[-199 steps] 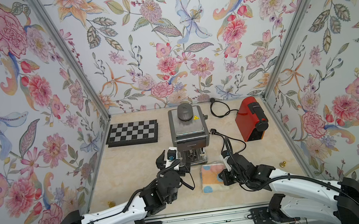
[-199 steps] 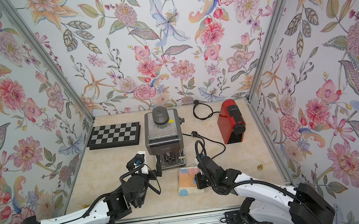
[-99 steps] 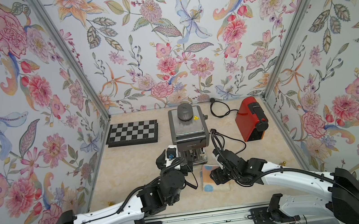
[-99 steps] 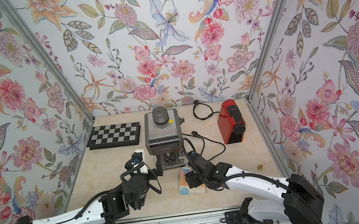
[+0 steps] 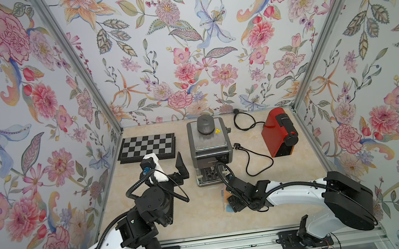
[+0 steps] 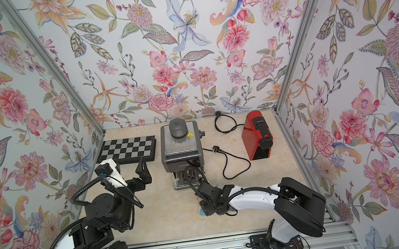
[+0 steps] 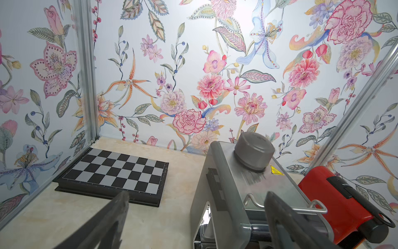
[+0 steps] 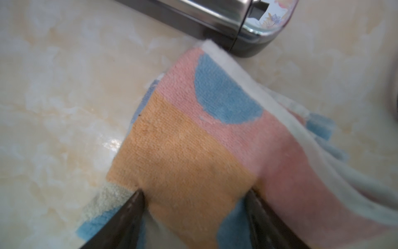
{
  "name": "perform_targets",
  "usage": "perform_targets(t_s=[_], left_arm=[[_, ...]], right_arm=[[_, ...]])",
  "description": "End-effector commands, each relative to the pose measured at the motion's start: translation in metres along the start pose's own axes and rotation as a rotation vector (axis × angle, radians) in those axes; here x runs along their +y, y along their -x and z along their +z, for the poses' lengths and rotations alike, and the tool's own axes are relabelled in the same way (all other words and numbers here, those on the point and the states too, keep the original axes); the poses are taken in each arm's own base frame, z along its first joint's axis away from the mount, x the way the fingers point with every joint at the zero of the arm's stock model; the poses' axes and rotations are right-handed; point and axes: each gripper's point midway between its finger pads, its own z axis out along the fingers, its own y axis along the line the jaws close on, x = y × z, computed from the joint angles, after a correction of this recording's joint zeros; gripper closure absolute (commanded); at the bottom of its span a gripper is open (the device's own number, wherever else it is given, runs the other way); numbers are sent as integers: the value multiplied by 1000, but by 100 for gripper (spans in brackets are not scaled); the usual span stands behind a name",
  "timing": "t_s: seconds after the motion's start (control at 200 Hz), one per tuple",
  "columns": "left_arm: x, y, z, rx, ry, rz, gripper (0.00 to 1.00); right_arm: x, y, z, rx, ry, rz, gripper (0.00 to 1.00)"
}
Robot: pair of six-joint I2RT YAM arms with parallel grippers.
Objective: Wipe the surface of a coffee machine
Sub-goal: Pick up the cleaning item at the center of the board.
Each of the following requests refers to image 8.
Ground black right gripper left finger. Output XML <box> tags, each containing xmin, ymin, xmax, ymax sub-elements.
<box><xmin>81</xmin><ymin>189</ymin><xmax>145</xmax><ymax>249</ymax></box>

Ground grey steel coffee machine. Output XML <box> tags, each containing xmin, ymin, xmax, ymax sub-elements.
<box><xmin>121</xmin><ymin>0</ymin><xmax>298</xmax><ymax>58</ymax></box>

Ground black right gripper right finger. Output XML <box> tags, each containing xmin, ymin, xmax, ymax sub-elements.
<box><xmin>245</xmin><ymin>189</ymin><xmax>309</xmax><ymax>249</ymax></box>

